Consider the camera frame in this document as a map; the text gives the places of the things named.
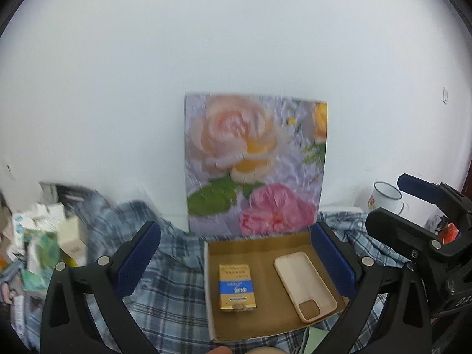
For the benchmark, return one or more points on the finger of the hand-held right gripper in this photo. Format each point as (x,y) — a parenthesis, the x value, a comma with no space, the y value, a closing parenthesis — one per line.
(415,186)
(398,228)

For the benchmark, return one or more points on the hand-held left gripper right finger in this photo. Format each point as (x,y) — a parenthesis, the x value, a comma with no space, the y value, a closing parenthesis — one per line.
(332,261)

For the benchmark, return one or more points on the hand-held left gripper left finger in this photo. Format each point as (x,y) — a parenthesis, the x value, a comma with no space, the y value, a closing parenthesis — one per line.
(138,261)

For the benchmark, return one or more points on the cardboard box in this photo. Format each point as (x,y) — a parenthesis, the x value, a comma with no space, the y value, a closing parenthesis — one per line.
(265,302)

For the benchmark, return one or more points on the green paper card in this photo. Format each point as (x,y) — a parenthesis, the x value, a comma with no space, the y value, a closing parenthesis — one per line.
(315,341)

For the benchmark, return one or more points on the white enamel mug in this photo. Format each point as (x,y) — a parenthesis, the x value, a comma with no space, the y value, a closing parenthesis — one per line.
(385,196)

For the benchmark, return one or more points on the beige phone case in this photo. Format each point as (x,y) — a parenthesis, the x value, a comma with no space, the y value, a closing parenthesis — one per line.
(295,276)

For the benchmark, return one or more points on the blue plaid blanket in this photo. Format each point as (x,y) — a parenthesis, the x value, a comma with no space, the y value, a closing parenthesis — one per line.
(173,295)

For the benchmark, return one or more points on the red snack packet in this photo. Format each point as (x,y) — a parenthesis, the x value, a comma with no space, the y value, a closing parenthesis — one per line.
(449,234)

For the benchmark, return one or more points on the cream carton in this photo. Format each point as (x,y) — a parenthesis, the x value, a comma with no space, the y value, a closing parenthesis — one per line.
(73,239)

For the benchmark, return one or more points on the green patterned packet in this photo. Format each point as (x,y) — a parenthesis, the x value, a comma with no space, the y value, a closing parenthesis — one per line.
(42,252)

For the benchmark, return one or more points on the gold pack with blue label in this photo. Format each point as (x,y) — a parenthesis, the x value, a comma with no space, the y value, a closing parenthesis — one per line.
(237,287)

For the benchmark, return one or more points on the person's bare leg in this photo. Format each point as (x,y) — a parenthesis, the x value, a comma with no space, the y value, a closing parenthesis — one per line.
(267,350)

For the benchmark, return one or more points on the pile of assorted clutter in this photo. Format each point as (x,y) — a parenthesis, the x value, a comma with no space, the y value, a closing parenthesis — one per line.
(29,228)

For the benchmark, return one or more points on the floral canvas painting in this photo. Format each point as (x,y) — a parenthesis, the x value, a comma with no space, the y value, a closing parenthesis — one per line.
(254,162)

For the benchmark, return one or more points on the white wall socket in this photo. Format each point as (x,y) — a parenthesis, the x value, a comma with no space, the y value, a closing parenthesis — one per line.
(446,95)

